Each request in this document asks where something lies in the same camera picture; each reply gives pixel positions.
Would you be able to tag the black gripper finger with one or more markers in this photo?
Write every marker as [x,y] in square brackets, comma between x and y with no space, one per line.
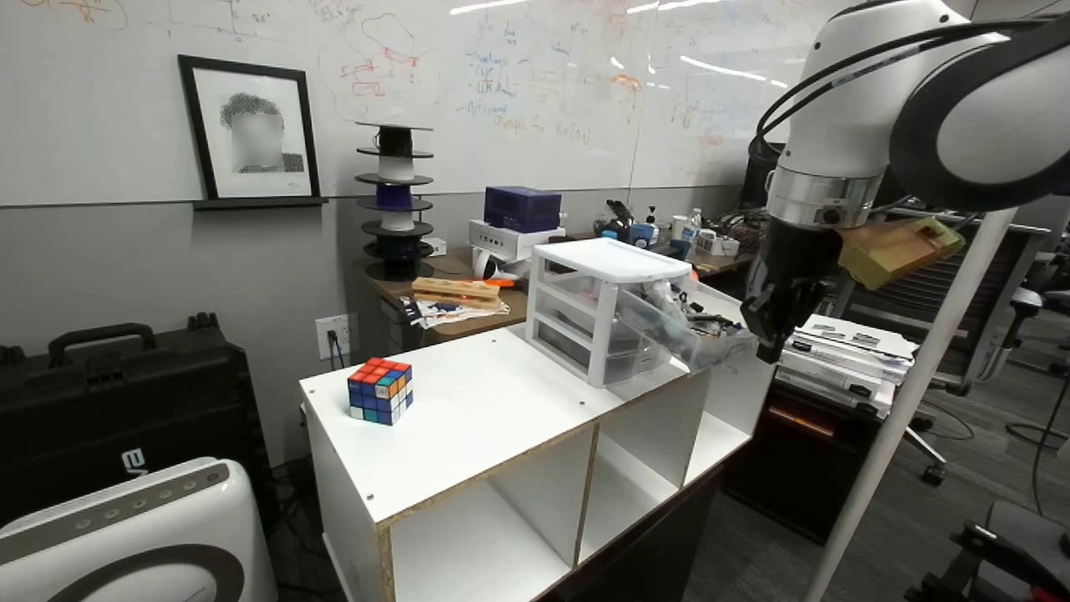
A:
[794,304]
[762,320]

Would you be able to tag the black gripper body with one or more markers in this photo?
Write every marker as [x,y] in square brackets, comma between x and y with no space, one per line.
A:
[805,254]

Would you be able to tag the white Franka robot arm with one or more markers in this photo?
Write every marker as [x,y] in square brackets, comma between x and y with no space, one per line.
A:
[846,120]

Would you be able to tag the stack of white papers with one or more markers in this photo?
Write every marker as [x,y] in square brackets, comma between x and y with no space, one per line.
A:
[852,349]

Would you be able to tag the black cabinet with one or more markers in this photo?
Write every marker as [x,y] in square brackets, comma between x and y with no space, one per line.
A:
[797,468]

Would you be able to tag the purple box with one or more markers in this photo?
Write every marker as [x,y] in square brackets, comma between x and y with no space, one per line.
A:
[523,208]

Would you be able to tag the white cardboard box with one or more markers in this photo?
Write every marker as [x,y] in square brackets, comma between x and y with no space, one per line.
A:
[507,239]

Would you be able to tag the white shelf unit table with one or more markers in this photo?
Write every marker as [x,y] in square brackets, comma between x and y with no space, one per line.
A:
[469,411]

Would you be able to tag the loose papers on desk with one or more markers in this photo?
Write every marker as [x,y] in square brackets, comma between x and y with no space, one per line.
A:
[453,313]

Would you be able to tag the light wooden block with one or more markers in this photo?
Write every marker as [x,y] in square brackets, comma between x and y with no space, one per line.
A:
[453,290]

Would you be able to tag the black stand base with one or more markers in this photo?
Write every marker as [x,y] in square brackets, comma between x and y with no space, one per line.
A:
[992,563]

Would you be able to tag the black and white spool tower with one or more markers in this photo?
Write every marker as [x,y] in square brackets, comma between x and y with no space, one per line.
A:
[391,203]

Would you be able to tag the Rubik's cube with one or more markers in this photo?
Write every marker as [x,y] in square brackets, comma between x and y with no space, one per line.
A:
[379,390]

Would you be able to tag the black framed picture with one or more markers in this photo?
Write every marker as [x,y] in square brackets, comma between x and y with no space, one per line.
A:
[251,131]

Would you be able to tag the black hard carrying case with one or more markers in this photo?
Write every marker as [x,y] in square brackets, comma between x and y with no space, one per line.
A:
[122,411]

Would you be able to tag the white rounded appliance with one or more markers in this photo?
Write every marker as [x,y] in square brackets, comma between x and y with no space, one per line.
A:
[136,536]

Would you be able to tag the yellow wrist camera mount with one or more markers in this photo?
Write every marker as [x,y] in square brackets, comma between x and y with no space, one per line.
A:
[896,254]

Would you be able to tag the white table frame bar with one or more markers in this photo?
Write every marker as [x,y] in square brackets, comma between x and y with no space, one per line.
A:
[914,390]

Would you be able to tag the white plastic drawer unit frame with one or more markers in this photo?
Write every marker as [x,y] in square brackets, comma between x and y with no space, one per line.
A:
[604,268]

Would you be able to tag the white wall outlet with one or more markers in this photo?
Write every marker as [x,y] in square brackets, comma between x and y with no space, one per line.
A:
[333,334]

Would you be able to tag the black wall ledge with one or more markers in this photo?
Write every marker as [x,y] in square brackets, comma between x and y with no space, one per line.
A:
[263,203]

